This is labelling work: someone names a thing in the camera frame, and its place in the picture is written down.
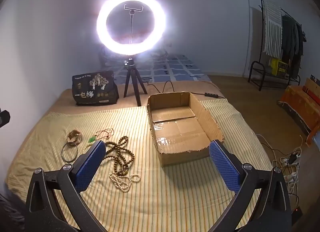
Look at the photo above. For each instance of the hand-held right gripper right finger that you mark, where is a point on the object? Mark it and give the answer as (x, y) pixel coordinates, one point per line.
(225, 167)

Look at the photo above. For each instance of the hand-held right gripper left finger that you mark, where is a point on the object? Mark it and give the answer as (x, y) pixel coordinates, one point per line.
(90, 164)

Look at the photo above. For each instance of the thin metal bangle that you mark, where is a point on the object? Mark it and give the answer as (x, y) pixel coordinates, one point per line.
(63, 155)

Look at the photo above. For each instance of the cardboard box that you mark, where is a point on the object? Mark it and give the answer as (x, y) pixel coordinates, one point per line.
(175, 127)

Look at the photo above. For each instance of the bed with tan sheet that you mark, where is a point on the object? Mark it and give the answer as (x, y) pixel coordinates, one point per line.
(65, 97)

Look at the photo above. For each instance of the white power strip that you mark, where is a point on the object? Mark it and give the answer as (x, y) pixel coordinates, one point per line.
(291, 159)

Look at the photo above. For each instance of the yellow striped cloth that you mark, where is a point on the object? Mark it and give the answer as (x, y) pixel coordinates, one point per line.
(162, 197)

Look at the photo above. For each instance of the black snack bag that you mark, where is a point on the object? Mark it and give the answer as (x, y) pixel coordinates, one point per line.
(95, 89)

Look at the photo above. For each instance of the black device with red light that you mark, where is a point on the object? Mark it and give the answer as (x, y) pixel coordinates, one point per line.
(297, 215)

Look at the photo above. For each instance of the dark patterned cloth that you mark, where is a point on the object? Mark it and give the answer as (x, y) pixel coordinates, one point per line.
(10, 214)

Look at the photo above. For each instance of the black tripod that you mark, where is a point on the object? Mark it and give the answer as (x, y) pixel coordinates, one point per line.
(131, 79)

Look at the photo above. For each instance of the orange cloth covered bench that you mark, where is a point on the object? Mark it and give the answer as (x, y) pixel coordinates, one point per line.
(300, 102)

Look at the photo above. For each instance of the black clothes rack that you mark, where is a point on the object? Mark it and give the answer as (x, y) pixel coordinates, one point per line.
(257, 68)

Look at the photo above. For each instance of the blue patterned blanket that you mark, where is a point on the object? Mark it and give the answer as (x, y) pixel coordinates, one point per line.
(175, 68)

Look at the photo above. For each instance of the yellow box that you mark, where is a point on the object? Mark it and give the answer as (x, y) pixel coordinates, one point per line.
(277, 66)

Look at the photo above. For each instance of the dark hanging clothes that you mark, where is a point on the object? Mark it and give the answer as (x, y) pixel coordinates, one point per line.
(292, 41)

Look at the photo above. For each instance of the white striped towel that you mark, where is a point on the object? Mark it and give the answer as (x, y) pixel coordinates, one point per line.
(272, 29)

